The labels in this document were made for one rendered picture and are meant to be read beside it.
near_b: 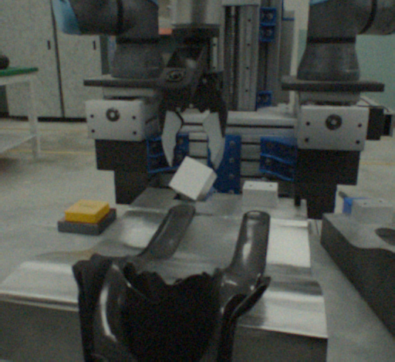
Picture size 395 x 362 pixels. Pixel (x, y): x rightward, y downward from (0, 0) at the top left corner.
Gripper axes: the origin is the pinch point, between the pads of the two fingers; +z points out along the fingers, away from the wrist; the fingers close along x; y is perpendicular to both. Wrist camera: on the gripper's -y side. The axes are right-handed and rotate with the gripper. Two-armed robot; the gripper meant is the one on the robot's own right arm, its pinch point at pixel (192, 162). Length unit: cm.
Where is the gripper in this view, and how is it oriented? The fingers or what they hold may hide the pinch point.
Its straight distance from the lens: 64.2
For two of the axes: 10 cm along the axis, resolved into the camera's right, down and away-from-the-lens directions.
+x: -9.8, -0.6, 2.0
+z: 0.0, 9.6, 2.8
